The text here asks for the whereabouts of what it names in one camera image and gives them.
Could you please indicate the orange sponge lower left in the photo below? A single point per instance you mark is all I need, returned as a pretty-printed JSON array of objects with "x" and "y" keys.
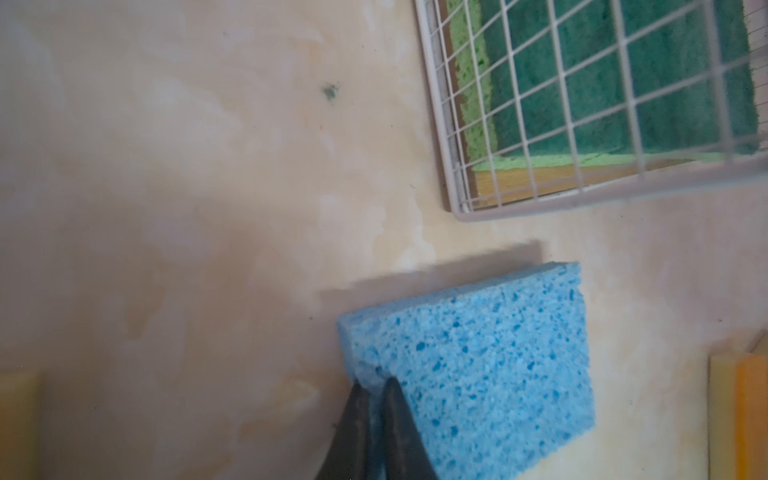
[{"x": 20, "y": 425}]

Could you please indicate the white wire wooden shelf rack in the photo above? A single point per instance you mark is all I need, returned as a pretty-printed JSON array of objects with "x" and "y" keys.
[{"x": 477, "y": 196}]

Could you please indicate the orange sponge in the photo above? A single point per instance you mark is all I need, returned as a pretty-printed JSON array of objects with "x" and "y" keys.
[
  {"x": 737, "y": 412},
  {"x": 20, "y": 425}
]

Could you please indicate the green sponge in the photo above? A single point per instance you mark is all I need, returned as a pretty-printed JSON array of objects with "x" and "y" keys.
[{"x": 556, "y": 83}]

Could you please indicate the blue sponge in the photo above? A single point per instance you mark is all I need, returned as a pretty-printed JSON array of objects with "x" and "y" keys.
[{"x": 496, "y": 373}]

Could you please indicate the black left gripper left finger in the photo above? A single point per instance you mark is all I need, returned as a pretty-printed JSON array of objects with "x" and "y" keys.
[{"x": 348, "y": 455}]

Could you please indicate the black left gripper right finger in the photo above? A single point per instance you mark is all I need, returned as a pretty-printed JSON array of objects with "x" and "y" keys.
[{"x": 405, "y": 455}]

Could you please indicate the orange sponge right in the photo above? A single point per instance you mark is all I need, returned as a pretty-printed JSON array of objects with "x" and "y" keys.
[{"x": 737, "y": 412}]

